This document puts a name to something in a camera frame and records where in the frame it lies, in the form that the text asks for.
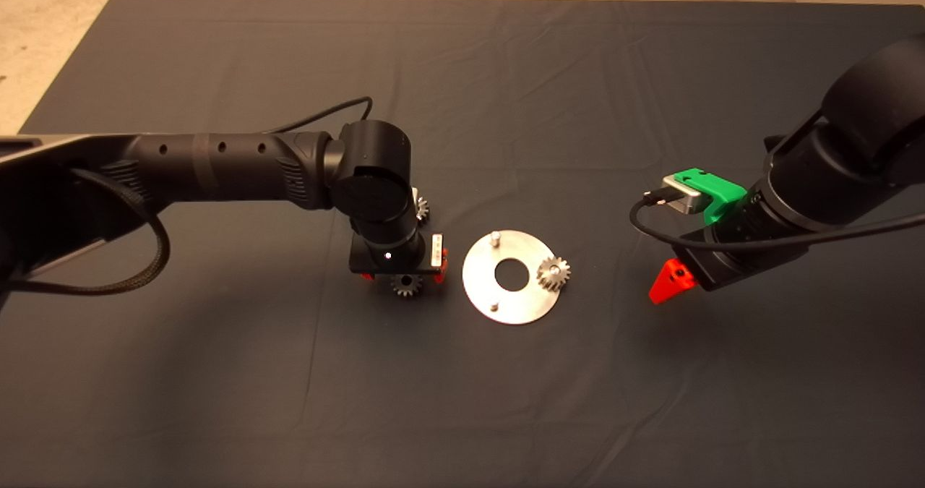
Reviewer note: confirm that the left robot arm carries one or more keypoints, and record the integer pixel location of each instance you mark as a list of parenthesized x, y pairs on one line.
[(217, 166)]

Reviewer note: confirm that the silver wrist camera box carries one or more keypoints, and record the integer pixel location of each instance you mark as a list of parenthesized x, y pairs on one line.
[(683, 197)]

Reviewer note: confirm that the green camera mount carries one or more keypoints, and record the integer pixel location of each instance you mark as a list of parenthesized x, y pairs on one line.
[(715, 188)]

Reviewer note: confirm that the round metal carrier plate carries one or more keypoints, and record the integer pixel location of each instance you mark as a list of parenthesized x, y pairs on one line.
[(520, 309)]

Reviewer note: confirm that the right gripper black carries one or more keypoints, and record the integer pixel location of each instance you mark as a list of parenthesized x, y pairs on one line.
[(744, 260)]

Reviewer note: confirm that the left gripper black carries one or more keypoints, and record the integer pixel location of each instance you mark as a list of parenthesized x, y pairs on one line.
[(394, 267)]

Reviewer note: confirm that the long black braided sleeve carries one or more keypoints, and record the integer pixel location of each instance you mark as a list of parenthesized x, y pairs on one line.
[(156, 257)]

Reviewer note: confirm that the small steel planetary gear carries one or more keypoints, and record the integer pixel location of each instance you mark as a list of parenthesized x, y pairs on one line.
[(423, 210), (561, 279), (416, 290)]

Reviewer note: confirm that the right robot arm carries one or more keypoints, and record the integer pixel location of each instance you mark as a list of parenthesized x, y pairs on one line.
[(853, 148)]

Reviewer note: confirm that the dark grey table cloth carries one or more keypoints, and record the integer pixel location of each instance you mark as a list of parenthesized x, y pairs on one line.
[(520, 401)]

